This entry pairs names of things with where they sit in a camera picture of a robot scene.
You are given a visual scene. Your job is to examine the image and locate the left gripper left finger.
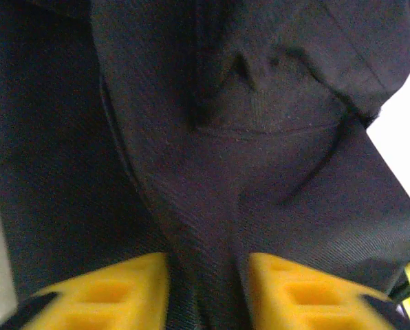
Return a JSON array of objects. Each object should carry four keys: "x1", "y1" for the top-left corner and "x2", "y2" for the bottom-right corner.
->
[{"x1": 0, "y1": 252, "x2": 171, "y2": 330}]

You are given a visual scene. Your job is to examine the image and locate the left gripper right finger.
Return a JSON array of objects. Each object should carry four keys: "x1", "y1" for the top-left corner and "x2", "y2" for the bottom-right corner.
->
[{"x1": 247, "y1": 252, "x2": 410, "y2": 330}]

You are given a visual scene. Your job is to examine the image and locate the black backpack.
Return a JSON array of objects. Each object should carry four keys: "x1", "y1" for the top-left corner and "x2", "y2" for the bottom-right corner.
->
[{"x1": 0, "y1": 0, "x2": 410, "y2": 330}]

